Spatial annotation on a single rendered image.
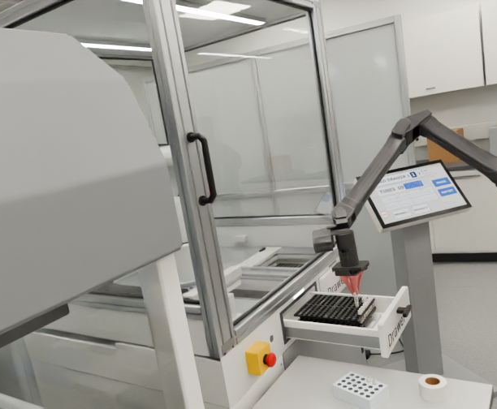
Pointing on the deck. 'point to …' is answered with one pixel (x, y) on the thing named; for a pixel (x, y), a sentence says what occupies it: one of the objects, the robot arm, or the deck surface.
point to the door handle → (205, 167)
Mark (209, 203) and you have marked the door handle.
